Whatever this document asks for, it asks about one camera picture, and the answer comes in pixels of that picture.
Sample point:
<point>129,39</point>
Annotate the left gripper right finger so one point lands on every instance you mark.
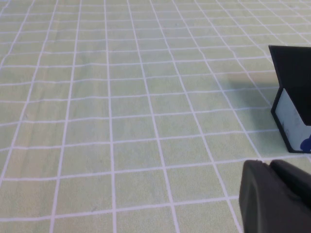
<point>294,179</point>

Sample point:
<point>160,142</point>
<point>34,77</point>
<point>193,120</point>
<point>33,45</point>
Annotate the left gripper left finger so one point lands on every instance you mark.
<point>262,206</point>

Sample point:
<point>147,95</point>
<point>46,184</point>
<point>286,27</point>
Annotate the black glasses case printed side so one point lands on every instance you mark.
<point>294,72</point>

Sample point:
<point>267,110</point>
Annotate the green white checked tablecloth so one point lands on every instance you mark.
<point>121,97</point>

